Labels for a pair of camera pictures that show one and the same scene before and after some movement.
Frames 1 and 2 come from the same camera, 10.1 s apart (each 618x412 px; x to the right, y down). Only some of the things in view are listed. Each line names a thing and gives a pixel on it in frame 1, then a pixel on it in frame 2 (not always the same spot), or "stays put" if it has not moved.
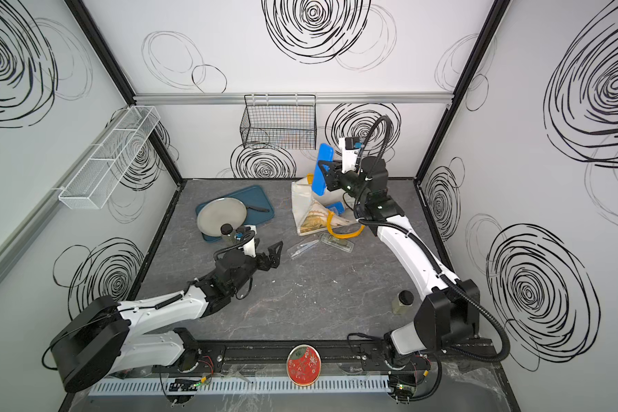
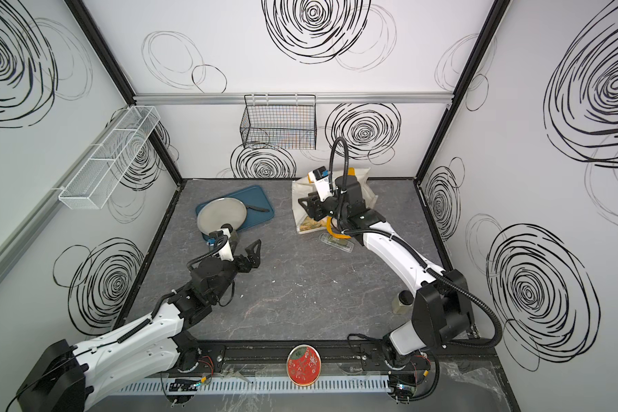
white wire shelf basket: [100, 176] stays put
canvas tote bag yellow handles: [332, 211] stays put
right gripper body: [348, 184] → [331, 209]
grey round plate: [221, 211] stays put
